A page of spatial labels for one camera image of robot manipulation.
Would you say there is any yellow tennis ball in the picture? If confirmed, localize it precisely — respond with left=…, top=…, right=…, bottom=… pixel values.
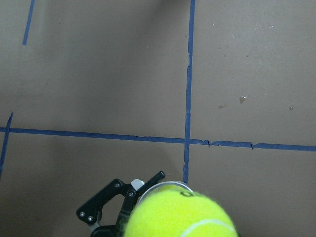
left=124, top=190, right=238, bottom=237
left=159, top=185, right=176, bottom=192

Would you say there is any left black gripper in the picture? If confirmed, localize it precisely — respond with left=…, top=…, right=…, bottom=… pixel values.
left=76, top=171, right=165, bottom=237

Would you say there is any white tennis ball can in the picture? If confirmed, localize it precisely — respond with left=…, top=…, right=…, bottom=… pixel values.
left=137, top=181, right=193, bottom=205

